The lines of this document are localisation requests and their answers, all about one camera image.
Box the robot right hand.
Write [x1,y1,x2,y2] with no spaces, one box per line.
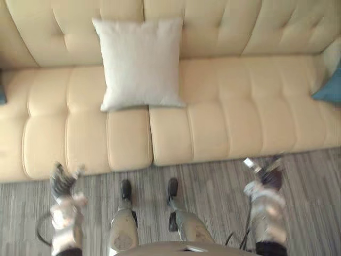
[242,153,284,190]

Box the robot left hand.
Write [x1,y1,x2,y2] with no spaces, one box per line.
[50,161,86,198]

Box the robot left silver leg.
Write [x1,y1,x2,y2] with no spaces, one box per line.
[110,179,139,249]

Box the cream tufted leather sofa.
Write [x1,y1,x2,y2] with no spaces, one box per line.
[0,0,341,183]

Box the teal blue cushion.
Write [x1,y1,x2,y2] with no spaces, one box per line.
[311,71,341,103]

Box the dark blue cushion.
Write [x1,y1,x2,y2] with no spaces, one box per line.
[0,68,7,105]

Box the robot beige torso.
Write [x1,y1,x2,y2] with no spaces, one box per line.
[108,241,256,256]

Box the pale patterned cushion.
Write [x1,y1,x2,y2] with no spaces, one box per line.
[321,37,341,78]

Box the white square cushion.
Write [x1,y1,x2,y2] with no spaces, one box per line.
[92,17,187,113]

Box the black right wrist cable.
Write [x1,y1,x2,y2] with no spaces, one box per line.
[224,194,257,254]

